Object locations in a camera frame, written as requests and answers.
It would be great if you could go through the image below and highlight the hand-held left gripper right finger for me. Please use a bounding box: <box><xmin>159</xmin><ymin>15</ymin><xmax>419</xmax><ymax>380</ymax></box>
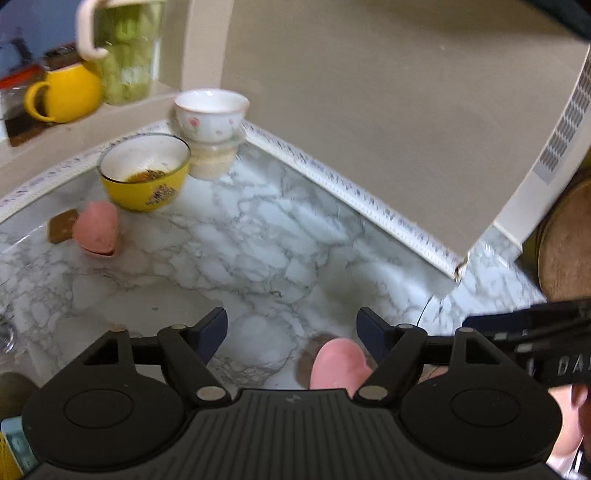
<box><xmin>353</xmin><ymin>306</ymin><xmax>505</xmax><ymax>408</ymax></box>

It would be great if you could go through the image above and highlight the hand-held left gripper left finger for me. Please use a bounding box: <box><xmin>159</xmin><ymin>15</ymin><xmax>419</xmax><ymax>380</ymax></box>
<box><xmin>81</xmin><ymin>307</ymin><xmax>230</xmax><ymax>408</ymax></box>

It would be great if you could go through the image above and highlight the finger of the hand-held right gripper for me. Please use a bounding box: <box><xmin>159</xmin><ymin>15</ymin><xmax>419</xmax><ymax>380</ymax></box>
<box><xmin>462</xmin><ymin>298</ymin><xmax>591</xmax><ymax>346</ymax></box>
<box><xmin>513</xmin><ymin>333</ymin><xmax>591</xmax><ymax>387</ymax></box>

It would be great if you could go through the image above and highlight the pink heart-shaped dish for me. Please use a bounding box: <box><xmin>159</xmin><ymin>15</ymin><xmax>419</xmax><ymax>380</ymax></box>
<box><xmin>308</xmin><ymin>338</ymin><xmax>376</xmax><ymax>403</ymax></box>
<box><xmin>74</xmin><ymin>202</ymin><xmax>122</xmax><ymax>256</ymax></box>

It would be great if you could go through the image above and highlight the person's right hand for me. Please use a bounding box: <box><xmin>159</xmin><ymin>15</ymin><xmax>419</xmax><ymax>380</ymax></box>
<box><xmin>549</xmin><ymin>383</ymin><xmax>591</xmax><ymax>462</ymax></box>

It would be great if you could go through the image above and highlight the round brown wooden board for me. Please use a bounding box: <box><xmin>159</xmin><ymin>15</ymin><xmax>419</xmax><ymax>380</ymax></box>
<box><xmin>537</xmin><ymin>178</ymin><xmax>591</xmax><ymax>301</ymax></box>

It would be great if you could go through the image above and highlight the white patterned edge trim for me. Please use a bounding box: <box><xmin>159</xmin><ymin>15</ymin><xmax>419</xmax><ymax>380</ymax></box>
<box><xmin>0</xmin><ymin>121</ymin><xmax>467</xmax><ymax>281</ymax></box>

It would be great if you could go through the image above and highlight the white appliance with vent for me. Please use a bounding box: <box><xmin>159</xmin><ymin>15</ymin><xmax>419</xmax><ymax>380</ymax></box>
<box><xmin>468</xmin><ymin>58</ymin><xmax>591</xmax><ymax>252</ymax></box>

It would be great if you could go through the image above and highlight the yellow bowl with gold print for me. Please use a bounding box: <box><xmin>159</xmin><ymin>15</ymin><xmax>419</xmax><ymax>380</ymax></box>
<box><xmin>98</xmin><ymin>133</ymin><xmax>192</xmax><ymax>212</ymax></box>

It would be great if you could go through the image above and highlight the beige plastic container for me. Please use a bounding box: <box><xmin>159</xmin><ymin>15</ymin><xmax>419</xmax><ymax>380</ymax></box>
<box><xmin>187</xmin><ymin>128</ymin><xmax>248</xmax><ymax>181</ymax></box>

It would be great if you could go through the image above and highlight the brown square coaster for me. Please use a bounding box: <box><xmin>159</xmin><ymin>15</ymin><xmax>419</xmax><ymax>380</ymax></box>
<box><xmin>48</xmin><ymin>209</ymin><xmax>79</xmax><ymax>244</ymax></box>

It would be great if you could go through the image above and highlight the clear glass object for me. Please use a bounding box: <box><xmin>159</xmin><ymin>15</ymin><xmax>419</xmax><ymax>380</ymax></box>
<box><xmin>0</xmin><ymin>318</ymin><xmax>20</xmax><ymax>354</ymax></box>

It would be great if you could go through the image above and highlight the white floral cup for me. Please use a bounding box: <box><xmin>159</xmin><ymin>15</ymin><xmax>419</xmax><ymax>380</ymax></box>
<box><xmin>174</xmin><ymin>89</ymin><xmax>250</xmax><ymax>143</ymax></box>

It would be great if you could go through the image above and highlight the light blue patterned object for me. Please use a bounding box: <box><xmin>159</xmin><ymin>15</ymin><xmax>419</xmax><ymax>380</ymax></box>
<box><xmin>0</xmin><ymin>415</ymin><xmax>40</xmax><ymax>480</ymax></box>

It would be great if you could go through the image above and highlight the yellow mug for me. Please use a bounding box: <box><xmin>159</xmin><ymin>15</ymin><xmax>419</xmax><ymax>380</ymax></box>
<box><xmin>24</xmin><ymin>62</ymin><xmax>103</xmax><ymax>124</ymax></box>

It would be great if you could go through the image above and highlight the red and black packet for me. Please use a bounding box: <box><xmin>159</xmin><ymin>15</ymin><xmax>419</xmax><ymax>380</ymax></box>
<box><xmin>0</xmin><ymin>44</ymin><xmax>77</xmax><ymax>140</ymax></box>

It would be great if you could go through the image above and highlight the glass pitcher with cream handle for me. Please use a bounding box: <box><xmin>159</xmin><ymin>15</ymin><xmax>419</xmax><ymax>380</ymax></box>
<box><xmin>76</xmin><ymin>0</ymin><xmax>167</xmax><ymax>106</ymax></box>

